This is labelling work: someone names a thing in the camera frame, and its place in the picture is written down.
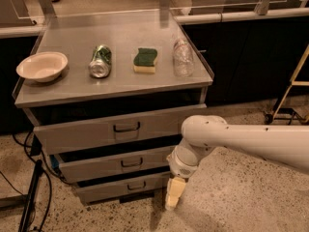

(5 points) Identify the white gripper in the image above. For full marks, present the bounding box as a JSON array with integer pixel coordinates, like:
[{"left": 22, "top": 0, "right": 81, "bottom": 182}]
[{"left": 165, "top": 139, "right": 214, "bottom": 211}]

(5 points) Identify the grey drawer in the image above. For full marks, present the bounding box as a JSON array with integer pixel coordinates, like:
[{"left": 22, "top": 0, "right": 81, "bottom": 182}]
[
  {"left": 34, "top": 103, "right": 206, "bottom": 155},
  {"left": 75, "top": 171, "right": 170, "bottom": 203},
  {"left": 56, "top": 145, "right": 175, "bottom": 183}
]

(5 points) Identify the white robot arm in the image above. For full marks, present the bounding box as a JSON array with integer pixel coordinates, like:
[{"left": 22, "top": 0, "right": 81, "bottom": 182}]
[{"left": 165, "top": 115, "right": 309, "bottom": 211}]

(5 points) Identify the grey bottom drawer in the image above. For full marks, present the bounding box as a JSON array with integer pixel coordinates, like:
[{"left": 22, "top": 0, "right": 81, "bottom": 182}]
[{"left": 75, "top": 171, "right": 170, "bottom": 203}]

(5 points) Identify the grey metal drawer cabinet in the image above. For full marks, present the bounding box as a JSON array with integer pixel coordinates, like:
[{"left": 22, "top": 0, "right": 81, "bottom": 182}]
[{"left": 15, "top": 10, "right": 213, "bottom": 189}]

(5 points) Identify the grey top drawer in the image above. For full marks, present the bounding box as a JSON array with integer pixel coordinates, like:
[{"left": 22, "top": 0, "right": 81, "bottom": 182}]
[{"left": 34, "top": 103, "right": 206, "bottom": 155}]

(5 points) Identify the green yellow sponge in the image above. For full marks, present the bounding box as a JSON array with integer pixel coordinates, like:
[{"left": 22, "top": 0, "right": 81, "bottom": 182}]
[{"left": 133, "top": 47, "right": 158, "bottom": 73}]

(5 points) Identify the clear plastic bottle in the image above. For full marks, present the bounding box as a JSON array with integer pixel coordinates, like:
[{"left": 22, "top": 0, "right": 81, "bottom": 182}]
[{"left": 173, "top": 39, "right": 194, "bottom": 77}]

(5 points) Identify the black stand leg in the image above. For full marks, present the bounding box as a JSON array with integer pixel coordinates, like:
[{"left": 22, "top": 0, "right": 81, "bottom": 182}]
[{"left": 18, "top": 159, "right": 42, "bottom": 232}]

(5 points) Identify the green soda can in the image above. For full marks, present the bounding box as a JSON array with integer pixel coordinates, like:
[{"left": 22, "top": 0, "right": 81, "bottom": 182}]
[{"left": 88, "top": 44, "right": 112, "bottom": 78}]

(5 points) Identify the white bowl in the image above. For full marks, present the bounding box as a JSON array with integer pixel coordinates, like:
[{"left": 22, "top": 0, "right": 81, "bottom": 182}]
[{"left": 16, "top": 52, "right": 69, "bottom": 83}]

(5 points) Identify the yellow wheeled cart frame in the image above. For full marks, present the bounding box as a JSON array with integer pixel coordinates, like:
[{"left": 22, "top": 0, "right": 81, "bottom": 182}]
[{"left": 264, "top": 43, "right": 309, "bottom": 126}]

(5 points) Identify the black floor cable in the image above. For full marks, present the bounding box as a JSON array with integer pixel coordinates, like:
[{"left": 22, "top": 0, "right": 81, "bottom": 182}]
[{"left": 12, "top": 130, "right": 70, "bottom": 232}]

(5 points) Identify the white horizontal rail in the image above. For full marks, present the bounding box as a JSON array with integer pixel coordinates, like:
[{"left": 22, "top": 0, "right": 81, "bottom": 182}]
[{"left": 174, "top": 8, "right": 309, "bottom": 25}]

